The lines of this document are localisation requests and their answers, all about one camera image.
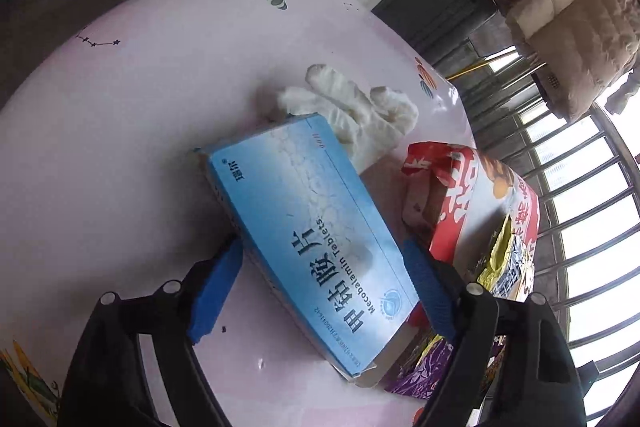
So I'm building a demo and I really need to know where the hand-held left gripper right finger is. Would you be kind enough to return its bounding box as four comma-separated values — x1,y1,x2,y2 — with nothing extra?
402,238,586,427

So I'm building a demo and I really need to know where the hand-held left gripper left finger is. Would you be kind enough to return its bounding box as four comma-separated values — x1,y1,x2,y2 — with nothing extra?
57,234,246,427

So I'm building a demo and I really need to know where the gold foil wrapper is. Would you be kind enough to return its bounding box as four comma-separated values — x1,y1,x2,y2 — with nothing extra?
475,214,536,300

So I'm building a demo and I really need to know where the red and white snack bag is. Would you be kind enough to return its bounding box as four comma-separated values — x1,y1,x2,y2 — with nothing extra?
400,142,542,303

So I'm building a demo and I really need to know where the blue medicine box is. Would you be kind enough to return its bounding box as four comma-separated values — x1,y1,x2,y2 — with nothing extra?
192,112,423,389

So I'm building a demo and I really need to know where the white tissue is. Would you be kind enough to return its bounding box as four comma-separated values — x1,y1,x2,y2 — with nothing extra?
255,64,420,170

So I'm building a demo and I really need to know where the purple foil wrapper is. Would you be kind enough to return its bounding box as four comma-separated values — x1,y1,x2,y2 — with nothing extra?
385,337,496,400

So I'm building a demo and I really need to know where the metal balcony railing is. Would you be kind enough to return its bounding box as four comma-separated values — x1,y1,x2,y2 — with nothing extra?
450,0,640,408

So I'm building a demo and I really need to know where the pink printed tablecloth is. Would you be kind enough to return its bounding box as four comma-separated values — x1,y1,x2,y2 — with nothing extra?
0,0,501,427

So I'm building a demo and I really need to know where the beige quilted jacket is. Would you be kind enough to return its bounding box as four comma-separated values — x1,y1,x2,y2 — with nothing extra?
497,0,640,122

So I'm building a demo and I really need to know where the yellow broom handle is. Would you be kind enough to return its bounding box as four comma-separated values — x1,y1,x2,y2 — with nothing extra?
445,57,493,80

